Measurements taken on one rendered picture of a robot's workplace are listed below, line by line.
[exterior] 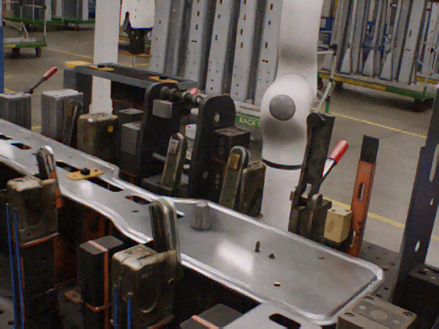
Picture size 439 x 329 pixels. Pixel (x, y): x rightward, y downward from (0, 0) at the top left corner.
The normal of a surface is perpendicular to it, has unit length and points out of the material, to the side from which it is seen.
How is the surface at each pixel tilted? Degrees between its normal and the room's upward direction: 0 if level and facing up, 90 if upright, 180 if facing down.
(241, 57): 87
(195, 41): 86
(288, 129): 130
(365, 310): 0
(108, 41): 90
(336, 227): 90
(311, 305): 0
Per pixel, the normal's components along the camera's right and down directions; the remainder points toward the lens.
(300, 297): 0.08, -0.94
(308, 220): -0.65, 0.19
